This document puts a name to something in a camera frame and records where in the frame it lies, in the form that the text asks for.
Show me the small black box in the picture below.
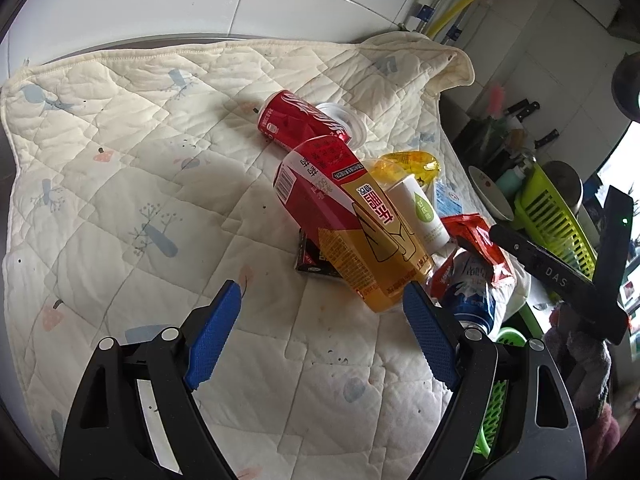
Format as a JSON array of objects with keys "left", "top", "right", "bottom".
[{"left": 294, "top": 227, "right": 346, "bottom": 278}]

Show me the clear plastic cup lid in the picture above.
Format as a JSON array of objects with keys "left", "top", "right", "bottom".
[{"left": 315, "top": 102, "right": 366, "bottom": 146}]

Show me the blue and white milk can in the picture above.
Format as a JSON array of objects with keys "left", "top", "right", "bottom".
[{"left": 440, "top": 250, "right": 498, "bottom": 333}]

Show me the red and orange drink carton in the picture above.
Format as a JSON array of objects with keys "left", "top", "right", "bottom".
[{"left": 272, "top": 136, "right": 433, "bottom": 315}]

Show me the person's right hand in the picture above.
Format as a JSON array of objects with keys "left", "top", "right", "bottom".
[{"left": 547, "top": 305, "right": 613, "bottom": 406}]

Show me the white bowl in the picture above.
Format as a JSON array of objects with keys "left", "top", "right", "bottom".
[{"left": 467, "top": 165, "right": 516, "bottom": 223}]

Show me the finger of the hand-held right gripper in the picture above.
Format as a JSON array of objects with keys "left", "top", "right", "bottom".
[{"left": 489, "top": 224, "right": 540, "bottom": 272}]

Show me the yellow plastic package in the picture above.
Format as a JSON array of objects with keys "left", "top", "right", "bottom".
[{"left": 367, "top": 151, "right": 442, "bottom": 188}]

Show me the blue and white packet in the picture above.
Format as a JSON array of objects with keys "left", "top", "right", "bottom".
[{"left": 432, "top": 180, "right": 463, "bottom": 218}]

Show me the teal bottle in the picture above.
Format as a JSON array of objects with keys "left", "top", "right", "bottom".
[{"left": 495, "top": 162, "right": 531, "bottom": 201}]

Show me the cream quilted printed blanket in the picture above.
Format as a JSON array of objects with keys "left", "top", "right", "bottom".
[{"left": 0, "top": 30, "right": 521, "bottom": 480}]

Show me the metal cup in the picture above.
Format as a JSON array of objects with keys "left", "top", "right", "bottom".
[{"left": 542, "top": 160, "right": 585, "bottom": 221}]

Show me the red snack packet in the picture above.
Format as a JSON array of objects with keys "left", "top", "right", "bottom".
[{"left": 425, "top": 212, "right": 516, "bottom": 296}]

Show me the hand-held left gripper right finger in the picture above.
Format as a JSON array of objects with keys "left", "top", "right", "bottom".
[{"left": 401, "top": 280, "right": 586, "bottom": 480}]

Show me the green dish rack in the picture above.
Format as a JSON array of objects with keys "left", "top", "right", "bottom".
[{"left": 512, "top": 162, "right": 598, "bottom": 281}]

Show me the red cola can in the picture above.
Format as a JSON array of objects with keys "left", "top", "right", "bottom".
[{"left": 256, "top": 89, "right": 353, "bottom": 153}]

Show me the green plastic basket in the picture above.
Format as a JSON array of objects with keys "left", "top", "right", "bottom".
[{"left": 470, "top": 305, "right": 546, "bottom": 458}]

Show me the dark round pot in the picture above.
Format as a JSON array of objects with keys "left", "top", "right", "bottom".
[{"left": 611, "top": 55, "right": 640, "bottom": 121}]

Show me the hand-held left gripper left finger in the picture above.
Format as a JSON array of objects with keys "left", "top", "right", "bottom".
[{"left": 60, "top": 280, "right": 246, "bottom": 480}]

